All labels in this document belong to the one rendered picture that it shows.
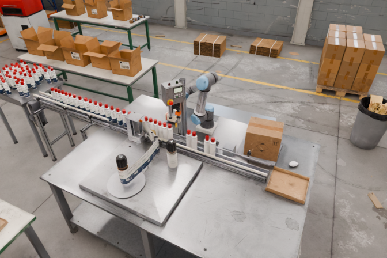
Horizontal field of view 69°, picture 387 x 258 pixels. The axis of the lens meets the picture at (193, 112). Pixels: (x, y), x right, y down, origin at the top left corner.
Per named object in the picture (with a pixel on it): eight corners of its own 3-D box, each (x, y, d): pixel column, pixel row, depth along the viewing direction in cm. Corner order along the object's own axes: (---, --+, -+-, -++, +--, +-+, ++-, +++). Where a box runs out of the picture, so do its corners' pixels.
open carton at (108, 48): (83, 69, 419) (77, 46, 398) (106, 56, 459) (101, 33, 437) (109, 75, 405) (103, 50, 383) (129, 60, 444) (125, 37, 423)
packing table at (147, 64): (32, 98, 504) (16, 57, 459) (65, 78, 563) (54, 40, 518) (136, 128, 428) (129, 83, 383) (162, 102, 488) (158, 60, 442)
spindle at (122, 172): (118, 183, 227) (112, 158, 211) (125, 176, 234) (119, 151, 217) (127, 188, 224) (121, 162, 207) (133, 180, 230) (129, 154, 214)
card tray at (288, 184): (265, 190, 228) (265, 187, 226) (273, 169, 247) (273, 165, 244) (303, 204, 217) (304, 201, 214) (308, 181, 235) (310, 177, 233)
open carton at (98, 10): (83, 18, 626) (79, 0, 605) (97, 13, 656) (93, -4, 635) (97, 20, 612) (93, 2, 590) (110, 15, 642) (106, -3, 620)
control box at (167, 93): (162, 101, 254) (160, 83, 243) (179, 96, 260) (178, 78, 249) (166, 107, 246) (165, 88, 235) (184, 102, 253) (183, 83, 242)
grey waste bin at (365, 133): (345, 147, 389) (360, 110, 354) (346, 129, 421) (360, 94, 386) (381, 155, 375) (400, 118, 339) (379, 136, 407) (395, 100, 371)
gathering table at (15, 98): (10, 143, 405) (-19, 87, 351) (46, 120, 450) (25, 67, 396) (45, 159, 377) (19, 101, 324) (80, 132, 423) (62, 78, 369)
